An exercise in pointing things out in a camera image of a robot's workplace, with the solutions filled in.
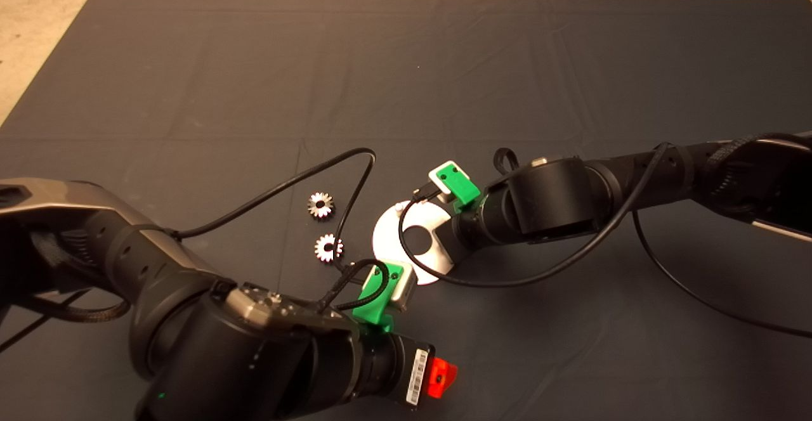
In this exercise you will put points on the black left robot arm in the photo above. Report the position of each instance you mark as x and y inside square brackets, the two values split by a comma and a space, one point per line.
[222, 357]

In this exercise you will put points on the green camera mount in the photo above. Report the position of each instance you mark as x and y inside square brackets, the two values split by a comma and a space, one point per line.
[466, 189]
[371, 310]

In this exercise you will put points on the green right camera mount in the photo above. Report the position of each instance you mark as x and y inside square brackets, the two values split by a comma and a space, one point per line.
[466, 189]

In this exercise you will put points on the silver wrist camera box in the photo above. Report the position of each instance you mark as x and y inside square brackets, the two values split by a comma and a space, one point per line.
[406, 291]
[446, 197]

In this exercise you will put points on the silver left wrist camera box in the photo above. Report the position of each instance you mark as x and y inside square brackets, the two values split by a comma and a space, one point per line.
[406, 291]

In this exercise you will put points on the dark grey table cloth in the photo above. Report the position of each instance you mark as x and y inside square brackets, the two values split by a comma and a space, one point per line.
[444, 91]

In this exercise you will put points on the green left camera mount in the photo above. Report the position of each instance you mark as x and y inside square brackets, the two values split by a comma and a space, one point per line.
[371, 310]

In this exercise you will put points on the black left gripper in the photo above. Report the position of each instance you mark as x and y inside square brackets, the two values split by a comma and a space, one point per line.
[393, 370]

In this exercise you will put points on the white round base plate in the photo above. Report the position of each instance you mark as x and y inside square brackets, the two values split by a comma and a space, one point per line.
[384, 243]

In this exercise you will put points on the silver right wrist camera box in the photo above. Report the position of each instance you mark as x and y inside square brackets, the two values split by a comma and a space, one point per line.
[446, 197]

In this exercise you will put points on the small steel planetary gear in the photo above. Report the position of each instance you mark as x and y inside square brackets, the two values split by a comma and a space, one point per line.
[314, 209]
[322, 243]

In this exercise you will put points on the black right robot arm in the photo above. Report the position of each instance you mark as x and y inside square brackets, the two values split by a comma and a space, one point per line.
[558, 199]

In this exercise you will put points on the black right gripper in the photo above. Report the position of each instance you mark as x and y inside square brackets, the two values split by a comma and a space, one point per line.
[466, 234]

